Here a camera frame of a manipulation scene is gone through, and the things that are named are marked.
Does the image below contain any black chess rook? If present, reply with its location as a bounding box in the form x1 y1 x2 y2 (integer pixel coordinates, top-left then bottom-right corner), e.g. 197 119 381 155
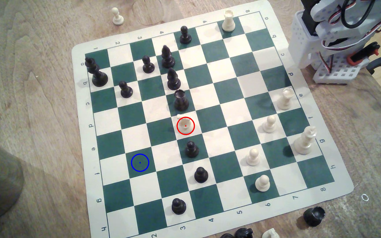
174 89 190 112
303 206 326 227

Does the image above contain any white chess piece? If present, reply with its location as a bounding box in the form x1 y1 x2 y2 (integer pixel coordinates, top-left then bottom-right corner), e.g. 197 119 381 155
261 228 280 238

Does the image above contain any black and orange clamp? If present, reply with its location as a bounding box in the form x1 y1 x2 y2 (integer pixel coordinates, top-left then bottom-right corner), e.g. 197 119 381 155
347 41 381 75

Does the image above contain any white chess bishop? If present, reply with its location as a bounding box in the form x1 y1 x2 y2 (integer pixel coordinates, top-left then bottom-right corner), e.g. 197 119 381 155
277 87 294 111

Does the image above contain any white chess king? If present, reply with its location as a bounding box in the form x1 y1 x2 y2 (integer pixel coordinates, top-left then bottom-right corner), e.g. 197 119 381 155
293 126 318 155

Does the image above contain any green and white chessboard mat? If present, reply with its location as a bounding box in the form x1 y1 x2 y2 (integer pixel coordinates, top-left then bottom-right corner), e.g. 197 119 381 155
71 0 355 238

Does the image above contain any white chess pawn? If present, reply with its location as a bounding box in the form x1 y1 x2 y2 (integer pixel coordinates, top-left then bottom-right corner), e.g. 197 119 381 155
263 115 277 134
112 7 125 26
255 175 271 192
246 148 261 167

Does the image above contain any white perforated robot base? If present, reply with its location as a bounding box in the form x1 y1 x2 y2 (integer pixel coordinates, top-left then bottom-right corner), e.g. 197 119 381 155
288 10 371 85

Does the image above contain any black chess bishop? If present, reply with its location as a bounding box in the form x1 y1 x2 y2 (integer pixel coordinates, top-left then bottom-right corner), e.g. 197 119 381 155
161 45 176 69
167 67 181 91

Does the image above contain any black chess pawn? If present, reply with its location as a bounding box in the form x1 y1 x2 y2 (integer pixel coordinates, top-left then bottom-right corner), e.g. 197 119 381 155
185 141 200 158
179 25 192 45
142 55 155 74
172 198 187 215
194 167 209 184
119 81 134 99

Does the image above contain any white chess rook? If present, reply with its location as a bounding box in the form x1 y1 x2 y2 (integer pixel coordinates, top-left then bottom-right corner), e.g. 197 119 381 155
222 9 236 32

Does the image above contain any white chess knight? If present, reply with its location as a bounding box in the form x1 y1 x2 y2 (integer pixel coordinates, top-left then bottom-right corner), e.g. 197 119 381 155
176 113 193 135

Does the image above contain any black chess king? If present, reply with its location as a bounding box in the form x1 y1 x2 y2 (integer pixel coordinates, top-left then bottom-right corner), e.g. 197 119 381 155
84 57 109 88

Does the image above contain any black camera cable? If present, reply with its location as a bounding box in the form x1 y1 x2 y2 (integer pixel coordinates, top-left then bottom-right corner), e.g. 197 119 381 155
340 0 376 29

